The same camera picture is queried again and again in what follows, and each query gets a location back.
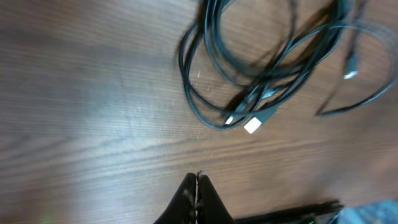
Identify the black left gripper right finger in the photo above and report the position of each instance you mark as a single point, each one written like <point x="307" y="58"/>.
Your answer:
<point x="210" y="207"/>

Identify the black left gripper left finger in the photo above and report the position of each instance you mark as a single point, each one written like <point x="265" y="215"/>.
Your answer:
<point x="181" y="209"/>

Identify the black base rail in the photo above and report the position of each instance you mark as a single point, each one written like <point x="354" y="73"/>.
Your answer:
<point x="318" y="213"/>

